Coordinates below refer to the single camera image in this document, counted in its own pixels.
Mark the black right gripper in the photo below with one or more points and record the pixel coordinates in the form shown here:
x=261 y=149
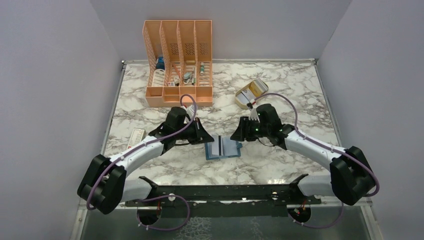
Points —
x=242 y=132

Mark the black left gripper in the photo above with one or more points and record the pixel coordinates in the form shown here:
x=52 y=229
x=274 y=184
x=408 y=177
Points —
x=201 y=135

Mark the stack of credit cards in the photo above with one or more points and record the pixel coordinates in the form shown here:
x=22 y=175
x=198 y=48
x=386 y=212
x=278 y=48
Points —
x=252 y=92

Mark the blue leather card holder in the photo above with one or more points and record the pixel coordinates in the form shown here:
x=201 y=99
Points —
x=232 y=149

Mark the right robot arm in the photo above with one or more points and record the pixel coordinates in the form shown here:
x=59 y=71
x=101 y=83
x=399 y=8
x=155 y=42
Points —
x=349 y=178

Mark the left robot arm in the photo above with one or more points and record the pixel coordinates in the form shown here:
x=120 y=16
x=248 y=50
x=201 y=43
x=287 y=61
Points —
x=124 y=163

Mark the white red card box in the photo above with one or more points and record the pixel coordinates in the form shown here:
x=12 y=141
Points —
x=137 y=135

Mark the beige oval tray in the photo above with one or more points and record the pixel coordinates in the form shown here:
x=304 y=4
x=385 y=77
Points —
x=251 y=94

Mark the blue white bottle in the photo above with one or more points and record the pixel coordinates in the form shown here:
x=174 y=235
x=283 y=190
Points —
x=160 y=63

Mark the white green glue stick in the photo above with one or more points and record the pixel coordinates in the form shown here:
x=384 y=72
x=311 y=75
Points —
x=201 y=68

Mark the orange plastic desk organizer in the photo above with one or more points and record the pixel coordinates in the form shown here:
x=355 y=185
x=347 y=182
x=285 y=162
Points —
x=183 y=44

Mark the black metal base rail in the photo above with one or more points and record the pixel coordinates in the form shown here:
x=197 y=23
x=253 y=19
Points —
x=222 y=195

